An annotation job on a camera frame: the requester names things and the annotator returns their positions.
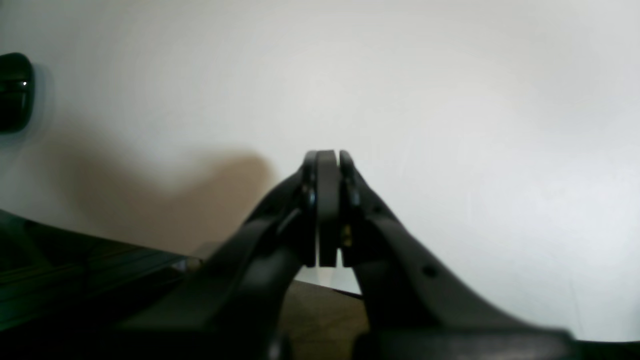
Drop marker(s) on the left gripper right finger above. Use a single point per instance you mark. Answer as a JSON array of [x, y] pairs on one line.
[[417, 308]]

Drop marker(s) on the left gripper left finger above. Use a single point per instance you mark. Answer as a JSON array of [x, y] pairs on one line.
[[229, 309]]

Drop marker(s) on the black computer mouse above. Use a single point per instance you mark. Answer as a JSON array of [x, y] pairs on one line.
[[17, 91]]

